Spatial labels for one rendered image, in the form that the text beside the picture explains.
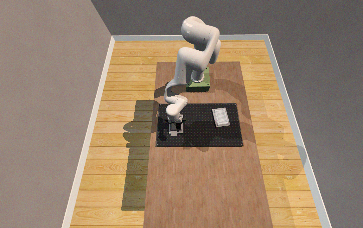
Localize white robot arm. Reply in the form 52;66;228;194
164;16;221;136

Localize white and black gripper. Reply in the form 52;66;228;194
164;117;186;124

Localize black perforated breadboard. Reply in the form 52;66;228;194
156;103;243;147

